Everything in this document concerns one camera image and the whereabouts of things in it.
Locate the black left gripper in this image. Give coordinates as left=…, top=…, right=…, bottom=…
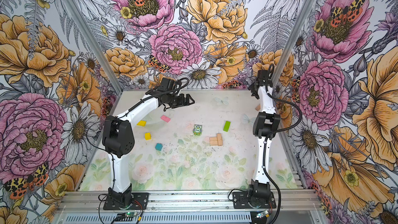
left=165, top=92, right=195, bottom=108

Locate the yellow long wood block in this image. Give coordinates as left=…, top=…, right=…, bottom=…
left=137, top=120, right=146, bottom=127

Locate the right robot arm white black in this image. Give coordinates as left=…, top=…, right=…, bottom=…
left=248, top=69, right=280, bottom=208

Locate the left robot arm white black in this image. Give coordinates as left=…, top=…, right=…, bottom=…
left=102, top=77, right=195, bottom=210

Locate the pink wood block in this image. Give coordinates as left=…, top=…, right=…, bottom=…
left=161, top=115, right=171, bottom=123

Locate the green wood block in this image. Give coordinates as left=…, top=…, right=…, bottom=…
left=223, top=121, right=231, bottom=132

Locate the yellow small cube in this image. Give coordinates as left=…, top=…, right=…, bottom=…
left=144, top=133, right=151, bottom=141

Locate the green owl number toy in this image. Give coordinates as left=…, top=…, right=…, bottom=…
left=193, top=124, right=202, bottom=136

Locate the teal small cube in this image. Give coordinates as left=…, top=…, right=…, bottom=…
left=155, top=143, right=163, bottom=151

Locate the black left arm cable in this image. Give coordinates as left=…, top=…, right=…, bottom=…
left=83, top=77, right=190, bottom=194

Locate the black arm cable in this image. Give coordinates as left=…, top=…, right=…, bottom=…
left=83, top=77, right=190, bottom=194
left=262, top=63, right=303, bottom=224

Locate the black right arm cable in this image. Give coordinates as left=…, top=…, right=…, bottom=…
left=262, top=63, right=303, bottom=224

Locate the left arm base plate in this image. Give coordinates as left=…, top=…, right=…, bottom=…
left=103, top=192, right=149, bottom=211

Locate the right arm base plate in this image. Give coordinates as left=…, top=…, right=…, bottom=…
left=232, top=191, right=277, bottom=209

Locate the left aluminium corner post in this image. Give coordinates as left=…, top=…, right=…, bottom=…
left=46, top=0, right=123, bottom=95

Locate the aluminium corner post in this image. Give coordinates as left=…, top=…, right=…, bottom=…
left=272, top=0, right=317, bottom=84
left=46, top=0, right=123, bottom=95

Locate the right aluminium corner post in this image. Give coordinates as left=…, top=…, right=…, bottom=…
left=272, top=0, right=317, bottom=84

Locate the aluminium front rail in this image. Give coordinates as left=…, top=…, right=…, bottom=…
left=53, top=189, right=328, bottom=224

